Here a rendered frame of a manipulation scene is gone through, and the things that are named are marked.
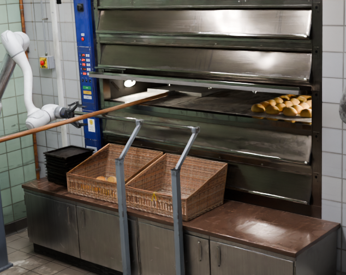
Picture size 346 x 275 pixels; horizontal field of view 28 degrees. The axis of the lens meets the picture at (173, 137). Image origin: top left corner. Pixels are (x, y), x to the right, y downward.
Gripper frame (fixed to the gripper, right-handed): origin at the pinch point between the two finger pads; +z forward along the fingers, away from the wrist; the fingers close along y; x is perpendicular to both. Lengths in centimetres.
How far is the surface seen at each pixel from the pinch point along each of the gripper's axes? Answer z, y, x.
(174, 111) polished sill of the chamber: 37, 4, -53
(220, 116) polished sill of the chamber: 77, 3, -52
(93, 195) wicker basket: -2, 59, -5
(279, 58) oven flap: 123, -37, -53
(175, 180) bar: 84, 32, 8
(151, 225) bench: 57, 68, 2
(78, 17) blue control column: -52, -63, -51
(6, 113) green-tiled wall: -124, 15, -28
